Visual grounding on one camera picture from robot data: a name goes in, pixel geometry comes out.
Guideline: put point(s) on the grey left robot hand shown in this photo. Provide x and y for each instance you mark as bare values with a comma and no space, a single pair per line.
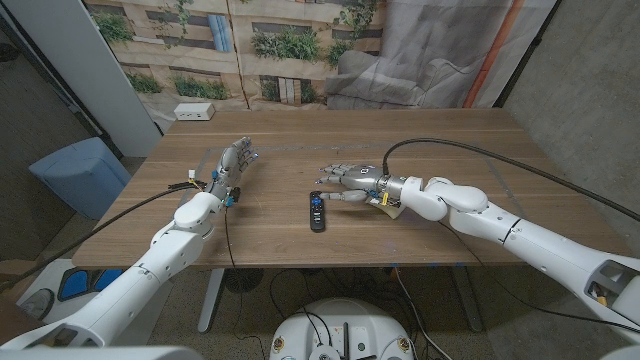
230,167

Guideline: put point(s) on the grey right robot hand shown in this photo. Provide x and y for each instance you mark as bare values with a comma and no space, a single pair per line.
362,179

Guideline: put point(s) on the black TV remote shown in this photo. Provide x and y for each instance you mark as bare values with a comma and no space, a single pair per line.
317,217

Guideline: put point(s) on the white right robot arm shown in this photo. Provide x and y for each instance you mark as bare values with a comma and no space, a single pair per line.
550,250

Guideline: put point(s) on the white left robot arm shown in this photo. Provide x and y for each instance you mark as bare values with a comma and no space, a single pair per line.
165,255

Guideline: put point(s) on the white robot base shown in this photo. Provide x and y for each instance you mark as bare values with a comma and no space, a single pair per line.
345,320

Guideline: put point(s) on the white power strip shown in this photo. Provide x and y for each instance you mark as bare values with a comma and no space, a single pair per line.
194,111

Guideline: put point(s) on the black round disc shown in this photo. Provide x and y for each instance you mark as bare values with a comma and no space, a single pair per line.
243,280

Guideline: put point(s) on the metal table leg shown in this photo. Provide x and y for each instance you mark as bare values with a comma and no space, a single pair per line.
467,300
210,300

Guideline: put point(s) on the printed fabric backdrop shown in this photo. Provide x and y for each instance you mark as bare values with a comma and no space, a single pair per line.
300,50

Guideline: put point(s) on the blue plastic bin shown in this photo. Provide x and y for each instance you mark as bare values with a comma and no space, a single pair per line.
80,175

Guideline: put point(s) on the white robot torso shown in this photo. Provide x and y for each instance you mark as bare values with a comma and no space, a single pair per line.
100,354

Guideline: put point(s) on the white wall panel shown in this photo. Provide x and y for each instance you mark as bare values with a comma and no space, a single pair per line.
85,65

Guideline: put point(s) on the black backdrop frame pole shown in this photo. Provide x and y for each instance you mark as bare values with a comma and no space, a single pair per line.
528,52

